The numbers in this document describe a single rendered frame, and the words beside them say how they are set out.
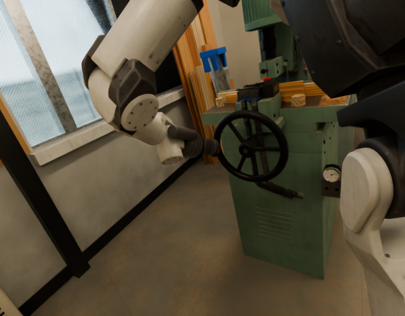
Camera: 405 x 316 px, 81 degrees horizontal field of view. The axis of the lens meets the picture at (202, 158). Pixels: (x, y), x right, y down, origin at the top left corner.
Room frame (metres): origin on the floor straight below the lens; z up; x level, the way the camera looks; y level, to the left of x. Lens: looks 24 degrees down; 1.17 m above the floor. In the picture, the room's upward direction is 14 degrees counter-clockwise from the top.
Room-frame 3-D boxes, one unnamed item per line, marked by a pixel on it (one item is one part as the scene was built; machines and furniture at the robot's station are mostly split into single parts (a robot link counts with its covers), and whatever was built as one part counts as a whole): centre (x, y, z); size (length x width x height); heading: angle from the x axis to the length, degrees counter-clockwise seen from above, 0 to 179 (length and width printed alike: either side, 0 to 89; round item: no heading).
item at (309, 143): (1.16, -0.46, 0.76); 0.57 x 0.45 x 0.09; 142
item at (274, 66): (1.08, -0.39, 1.03); 0.14 x 0.07 x 0.09; 142
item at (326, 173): (0.74, -0.46, 0.65); 0.06 x 0.04 x 0.08; 52
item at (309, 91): (1.02, -0.44, 0.92); 0.62 x 0.02 x 0.04; 52
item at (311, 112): (0.98, -0.32, 0.87); 0.61 x 0.30 x 0.06; 52
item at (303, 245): (1.16, -0.45, 0.36); 0.58 x 0.45 x 0.71; 142
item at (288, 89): (0.99, -0.37, 0.94); 0.21 x 0.01 x 0.08; 52
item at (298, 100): (0.88, -0.41, 0.92); 0.04 x 0.03 x 0.04; 30
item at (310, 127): (1.02, -0.34, 0.82); 0.40 x 0.21 x 0.04; 52
